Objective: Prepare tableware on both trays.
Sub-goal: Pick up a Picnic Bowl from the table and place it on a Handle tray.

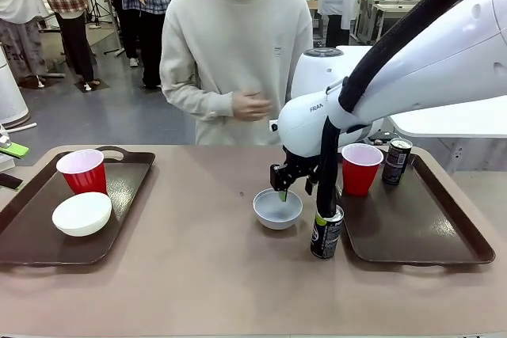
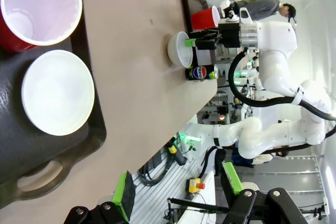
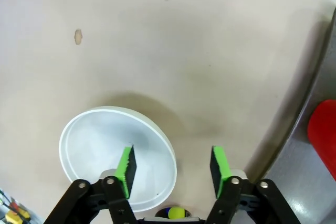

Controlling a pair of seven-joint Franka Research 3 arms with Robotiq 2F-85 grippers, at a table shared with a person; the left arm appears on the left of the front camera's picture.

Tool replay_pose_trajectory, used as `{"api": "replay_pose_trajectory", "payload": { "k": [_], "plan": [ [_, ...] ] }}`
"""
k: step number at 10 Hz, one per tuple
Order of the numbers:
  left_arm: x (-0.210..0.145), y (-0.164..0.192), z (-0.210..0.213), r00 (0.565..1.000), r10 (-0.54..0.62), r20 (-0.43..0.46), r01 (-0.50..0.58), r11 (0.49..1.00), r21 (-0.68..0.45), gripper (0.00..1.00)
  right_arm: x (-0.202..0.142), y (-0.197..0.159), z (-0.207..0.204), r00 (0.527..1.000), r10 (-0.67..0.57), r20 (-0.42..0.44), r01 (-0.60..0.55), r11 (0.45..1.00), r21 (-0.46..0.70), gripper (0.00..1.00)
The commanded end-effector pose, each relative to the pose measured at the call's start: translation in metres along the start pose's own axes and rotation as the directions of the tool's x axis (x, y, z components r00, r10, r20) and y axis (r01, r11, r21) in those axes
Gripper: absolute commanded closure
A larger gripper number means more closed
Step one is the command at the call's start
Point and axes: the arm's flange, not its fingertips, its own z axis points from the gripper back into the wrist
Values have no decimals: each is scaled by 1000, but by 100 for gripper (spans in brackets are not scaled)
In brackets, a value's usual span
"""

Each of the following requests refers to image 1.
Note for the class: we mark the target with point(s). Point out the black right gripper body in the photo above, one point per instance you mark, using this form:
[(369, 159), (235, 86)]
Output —
[(293, 168)]

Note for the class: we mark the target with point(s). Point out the right gripper black green-tipped finger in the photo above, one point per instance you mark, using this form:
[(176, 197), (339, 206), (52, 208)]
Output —
[(310, 187), (283, 195)]

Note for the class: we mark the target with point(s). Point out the grey plastic bowl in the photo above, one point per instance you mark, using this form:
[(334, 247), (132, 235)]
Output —
[(273, 215)]

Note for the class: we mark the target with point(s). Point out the red plastic party cup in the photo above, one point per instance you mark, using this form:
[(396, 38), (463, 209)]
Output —
[(85, 181), (358, 181)]

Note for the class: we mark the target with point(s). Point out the black Pepsi can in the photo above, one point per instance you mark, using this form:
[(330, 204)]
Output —
[(396, 164)]

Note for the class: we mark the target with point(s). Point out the white plastic bowl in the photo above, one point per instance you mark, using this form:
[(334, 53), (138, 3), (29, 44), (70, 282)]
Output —
[(81, 215)]

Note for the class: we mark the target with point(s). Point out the person's right forearm beige sleeve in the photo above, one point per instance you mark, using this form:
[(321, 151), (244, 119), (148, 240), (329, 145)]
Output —
[(198, 102)]

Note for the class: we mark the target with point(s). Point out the person's right hand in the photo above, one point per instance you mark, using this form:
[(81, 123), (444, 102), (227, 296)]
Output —
[(251, 106)]

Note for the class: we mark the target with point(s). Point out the black can with green rim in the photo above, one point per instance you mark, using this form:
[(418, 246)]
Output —
[(326, 239)]

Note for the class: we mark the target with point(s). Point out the dark brown plastic tray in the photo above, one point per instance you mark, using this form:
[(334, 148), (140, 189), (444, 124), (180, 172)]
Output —
[(416, 219), (130, 211)]

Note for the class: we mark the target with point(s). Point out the person in beige sweatshirt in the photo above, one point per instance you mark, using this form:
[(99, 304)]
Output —
[(237, 37)]

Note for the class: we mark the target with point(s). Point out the white side table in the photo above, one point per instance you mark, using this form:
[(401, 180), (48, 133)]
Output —
[(455, 120)]

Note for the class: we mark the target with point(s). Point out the white background workbench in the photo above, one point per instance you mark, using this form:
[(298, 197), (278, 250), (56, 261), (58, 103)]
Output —
[(390, 9)]

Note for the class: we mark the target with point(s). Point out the black light stand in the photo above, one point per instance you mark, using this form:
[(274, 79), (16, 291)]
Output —
[(115, 52)]

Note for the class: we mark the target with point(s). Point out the white tube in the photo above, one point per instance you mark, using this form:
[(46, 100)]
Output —
[(24, 126)]

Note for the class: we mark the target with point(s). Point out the black flat phone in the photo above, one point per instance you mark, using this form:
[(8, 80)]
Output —
[(10, 181)]

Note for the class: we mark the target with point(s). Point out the black floor base plate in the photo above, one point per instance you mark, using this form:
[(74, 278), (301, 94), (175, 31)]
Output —
[(93, 85)]

